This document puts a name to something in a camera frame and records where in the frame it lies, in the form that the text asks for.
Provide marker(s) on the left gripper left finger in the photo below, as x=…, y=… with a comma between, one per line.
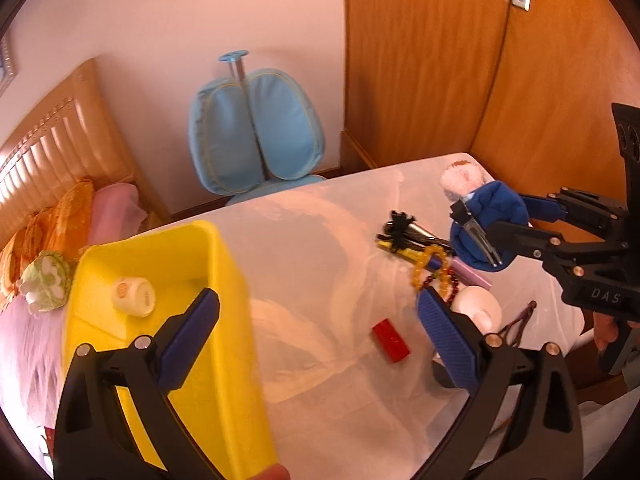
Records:
x=93, y=440

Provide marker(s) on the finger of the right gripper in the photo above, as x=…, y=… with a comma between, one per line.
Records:
x=543, y=208
x=526, y=241

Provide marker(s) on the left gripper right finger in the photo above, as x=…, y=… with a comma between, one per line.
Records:
x=544, y=436

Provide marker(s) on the blue plush toy keychain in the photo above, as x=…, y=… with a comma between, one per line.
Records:
x=487, y=202

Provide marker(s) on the person's right hand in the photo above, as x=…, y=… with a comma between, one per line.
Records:
x=605, y=330

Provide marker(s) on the person's left hand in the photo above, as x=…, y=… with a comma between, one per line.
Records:
x=273, y=472

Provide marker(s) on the yellow cream tube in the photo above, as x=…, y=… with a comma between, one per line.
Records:
x=409, y=254

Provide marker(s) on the brown hair clip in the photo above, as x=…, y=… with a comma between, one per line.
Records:
x=512, y=333

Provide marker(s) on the purple bed sheet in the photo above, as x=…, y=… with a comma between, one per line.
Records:
x=31, y=374

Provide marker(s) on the wooden wardrobe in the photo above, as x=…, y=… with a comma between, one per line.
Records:
x=524, y=86

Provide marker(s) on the yellow plastic bin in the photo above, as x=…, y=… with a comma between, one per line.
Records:
x=221, y=401

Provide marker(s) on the red small box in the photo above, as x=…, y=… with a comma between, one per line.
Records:
x=390, y=341

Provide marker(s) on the green cabbage plush toy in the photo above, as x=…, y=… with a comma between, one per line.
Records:
x=46, y=283

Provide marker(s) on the orange pillow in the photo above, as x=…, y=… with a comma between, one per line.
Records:
x=62, y=228

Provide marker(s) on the pink pillow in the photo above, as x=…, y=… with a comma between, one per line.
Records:
x=116, y=214

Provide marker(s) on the blue office chair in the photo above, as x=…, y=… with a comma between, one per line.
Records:
x=254, y=134

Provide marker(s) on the framed wall picture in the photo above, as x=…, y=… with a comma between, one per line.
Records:
x=7, y=70

